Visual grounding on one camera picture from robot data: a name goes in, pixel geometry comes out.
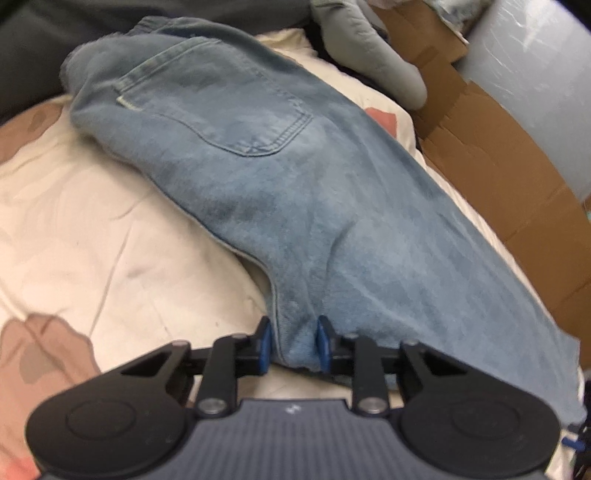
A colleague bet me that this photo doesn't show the light blue denim pants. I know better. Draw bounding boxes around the light blue denim pants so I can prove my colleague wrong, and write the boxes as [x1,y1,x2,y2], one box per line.
[60,16,583,424]

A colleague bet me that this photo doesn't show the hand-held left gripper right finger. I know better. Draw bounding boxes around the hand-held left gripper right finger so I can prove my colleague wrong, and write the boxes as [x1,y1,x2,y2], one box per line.
[315,316,468,414]

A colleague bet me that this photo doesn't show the flattened brown cardboard box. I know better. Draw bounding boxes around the flattened brown cardboard box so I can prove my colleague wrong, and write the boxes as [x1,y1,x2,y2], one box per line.
[369,0,591,371]

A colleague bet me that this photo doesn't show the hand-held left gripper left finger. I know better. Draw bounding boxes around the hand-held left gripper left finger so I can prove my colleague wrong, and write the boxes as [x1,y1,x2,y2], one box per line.
[117,316,272,414]

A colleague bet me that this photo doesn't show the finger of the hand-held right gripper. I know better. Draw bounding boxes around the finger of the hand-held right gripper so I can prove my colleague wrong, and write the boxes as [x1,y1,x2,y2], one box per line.
[563,406,591,480]

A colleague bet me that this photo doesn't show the dark grey pillow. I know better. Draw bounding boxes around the dark grey pillow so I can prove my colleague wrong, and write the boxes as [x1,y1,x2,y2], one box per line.
[0,0,320,126]

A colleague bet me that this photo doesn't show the cream bear printed bedsheet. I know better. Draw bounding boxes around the cream bear printed bedsheet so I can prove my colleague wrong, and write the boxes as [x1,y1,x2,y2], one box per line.
[0,28,591,480]

